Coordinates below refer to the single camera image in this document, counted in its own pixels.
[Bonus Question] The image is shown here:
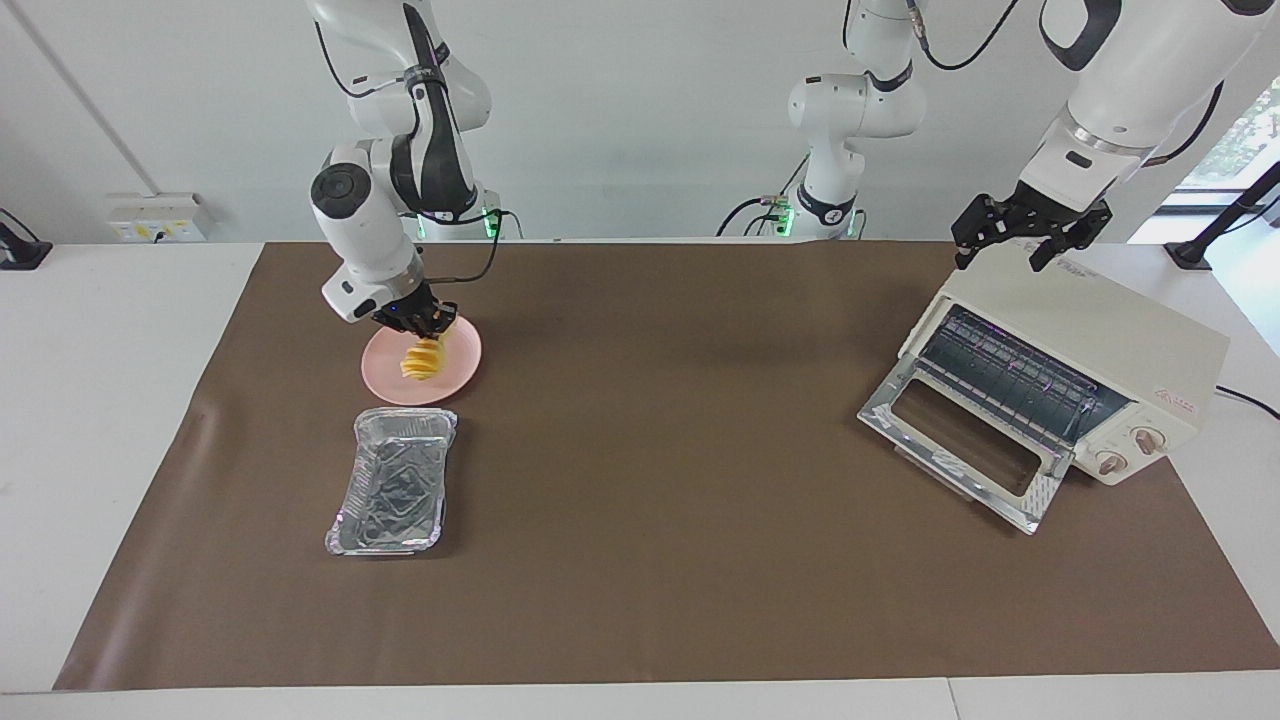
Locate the white wall power socket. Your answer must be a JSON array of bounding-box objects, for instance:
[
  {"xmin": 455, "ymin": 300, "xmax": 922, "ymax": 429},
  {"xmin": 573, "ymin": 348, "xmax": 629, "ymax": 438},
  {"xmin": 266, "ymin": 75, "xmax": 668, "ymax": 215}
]
[{"xmin": 107, "ymin": 192, "xmax": 211, "ymax": 244}]

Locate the white toaster oven body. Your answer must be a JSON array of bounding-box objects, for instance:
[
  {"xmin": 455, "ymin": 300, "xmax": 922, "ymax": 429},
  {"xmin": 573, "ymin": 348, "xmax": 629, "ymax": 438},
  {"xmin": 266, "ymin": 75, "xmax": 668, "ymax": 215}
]
[{"xmin": 898, "ymin": 243, "xmax": 1231, "ymax": 488}]

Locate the window with green view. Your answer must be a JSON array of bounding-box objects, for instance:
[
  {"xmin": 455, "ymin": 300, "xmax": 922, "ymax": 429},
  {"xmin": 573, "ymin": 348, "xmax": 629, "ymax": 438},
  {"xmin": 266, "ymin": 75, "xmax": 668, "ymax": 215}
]
[{"xmin": 1180, "ymin": 78, "xmax": 1280, "ymax": 193}]

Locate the black left arm base cable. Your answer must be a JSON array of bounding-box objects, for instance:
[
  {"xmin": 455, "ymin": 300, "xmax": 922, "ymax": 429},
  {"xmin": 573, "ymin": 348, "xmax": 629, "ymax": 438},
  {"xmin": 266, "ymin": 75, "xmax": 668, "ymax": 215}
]
[{"xmin": 715, "ymin": 155, "xmax": 813, "ymax": 239}]

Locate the brown table mat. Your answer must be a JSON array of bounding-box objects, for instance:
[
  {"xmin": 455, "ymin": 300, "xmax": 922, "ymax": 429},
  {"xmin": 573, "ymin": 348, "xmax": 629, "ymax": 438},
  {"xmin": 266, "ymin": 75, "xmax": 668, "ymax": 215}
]
[{"xmin": 52, "ymin": 240, "xmax": 1280, "ymax": 691}]

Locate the black oven power cord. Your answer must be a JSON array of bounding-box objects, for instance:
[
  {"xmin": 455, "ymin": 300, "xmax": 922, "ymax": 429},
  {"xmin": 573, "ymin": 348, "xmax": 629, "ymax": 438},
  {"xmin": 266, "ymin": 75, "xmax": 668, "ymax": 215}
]
[{"xmin": 1215, "ymin": 385, "xmax": 1280, "ymax": 421}]

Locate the aluminium foil tray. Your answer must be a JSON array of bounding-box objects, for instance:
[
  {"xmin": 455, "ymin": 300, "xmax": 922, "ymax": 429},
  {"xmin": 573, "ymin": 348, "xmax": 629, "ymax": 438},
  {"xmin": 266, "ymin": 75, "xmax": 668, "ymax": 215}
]
[{"xmin": 324, "ymin": 407, "xmax": 459, "ymax": 557}]

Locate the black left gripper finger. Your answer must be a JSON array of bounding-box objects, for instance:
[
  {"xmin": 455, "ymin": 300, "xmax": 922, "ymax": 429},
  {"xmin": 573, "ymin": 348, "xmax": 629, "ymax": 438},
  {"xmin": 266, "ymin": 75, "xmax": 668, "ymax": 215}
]
[
  {"xmin": 951, "ymin": 196, "xmax": 1013, "ymax": 271},
  {"xmin": 1030, "ymin": 205, "xmax": 1113, "ymax": 273}
]

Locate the metal oven wire rack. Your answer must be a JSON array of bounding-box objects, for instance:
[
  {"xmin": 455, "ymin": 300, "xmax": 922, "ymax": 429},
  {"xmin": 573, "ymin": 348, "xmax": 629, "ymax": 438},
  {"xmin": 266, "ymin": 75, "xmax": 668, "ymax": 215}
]
[{"xmin": 915, "ymin": 305, "xmax": 1106, "ymax": 446}]

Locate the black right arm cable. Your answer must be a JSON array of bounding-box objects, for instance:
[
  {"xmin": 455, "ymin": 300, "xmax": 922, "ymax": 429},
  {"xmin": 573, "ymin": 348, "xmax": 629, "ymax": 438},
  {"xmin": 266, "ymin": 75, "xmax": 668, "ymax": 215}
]
[{"xmin": 312, "ymin": 20, "xmax": 504, "ymax": 286}]

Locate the black desk clamp mount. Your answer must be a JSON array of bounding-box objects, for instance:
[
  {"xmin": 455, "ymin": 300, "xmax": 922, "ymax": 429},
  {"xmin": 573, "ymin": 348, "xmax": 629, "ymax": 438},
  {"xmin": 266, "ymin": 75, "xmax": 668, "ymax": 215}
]
[{"xmin": 0, "ymin": 208, "xmax": 53, "ymax": 271}]

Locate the sliced yellow bread loaf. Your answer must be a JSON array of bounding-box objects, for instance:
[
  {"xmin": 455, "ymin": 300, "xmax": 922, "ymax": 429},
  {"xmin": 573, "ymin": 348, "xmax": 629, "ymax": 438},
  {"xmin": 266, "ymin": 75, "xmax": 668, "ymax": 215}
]
[{"xmin": 400, "ymin": 337, "xmax": 447, "ymax": 384}]

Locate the pink round plate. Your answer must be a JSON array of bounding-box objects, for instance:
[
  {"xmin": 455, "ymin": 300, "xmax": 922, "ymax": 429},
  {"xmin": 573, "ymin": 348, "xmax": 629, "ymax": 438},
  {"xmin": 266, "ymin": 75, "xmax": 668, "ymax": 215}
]
[{"xmin": 361, "ymin": 318, "xmax": 483, "ymax": 406}]

